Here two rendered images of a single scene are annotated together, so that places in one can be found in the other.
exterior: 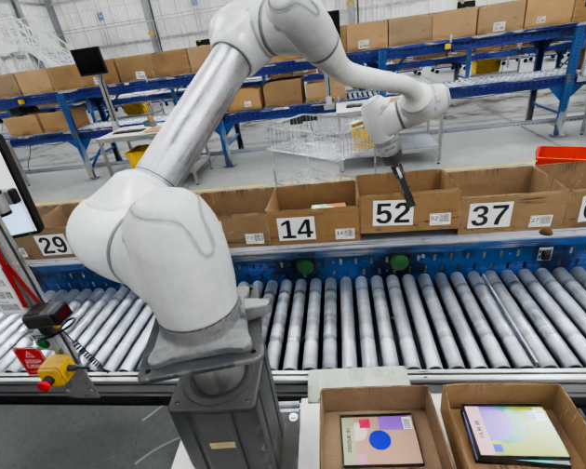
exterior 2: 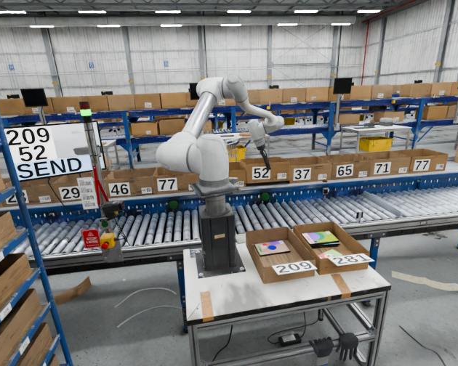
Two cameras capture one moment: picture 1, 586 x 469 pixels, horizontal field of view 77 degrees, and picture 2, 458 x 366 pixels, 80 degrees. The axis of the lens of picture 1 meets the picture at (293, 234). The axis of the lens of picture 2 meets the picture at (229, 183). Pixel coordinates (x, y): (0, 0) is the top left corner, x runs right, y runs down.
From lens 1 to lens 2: 92 cm
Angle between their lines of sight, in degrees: 18
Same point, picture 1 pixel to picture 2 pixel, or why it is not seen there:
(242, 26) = (215, 86)
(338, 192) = (231, 167)
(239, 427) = (227, 226)
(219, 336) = (225, 184)
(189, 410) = (210, 218)
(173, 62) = (96, 103)
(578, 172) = (334, 159)
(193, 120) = (201, 117)
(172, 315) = (213, 173)
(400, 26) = not seen: hidden behind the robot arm
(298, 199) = not seen: hidden behind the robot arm
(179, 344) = (212, 186)
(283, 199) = not seen: hidden behind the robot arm
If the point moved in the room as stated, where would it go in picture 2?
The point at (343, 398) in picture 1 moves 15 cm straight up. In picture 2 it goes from (254, 236) to (254, 214)
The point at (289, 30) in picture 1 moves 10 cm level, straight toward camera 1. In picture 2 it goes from (234, 89) to (238, 89)
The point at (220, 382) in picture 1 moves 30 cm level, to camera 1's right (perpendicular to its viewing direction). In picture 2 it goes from (220, 208) to (272, 200)
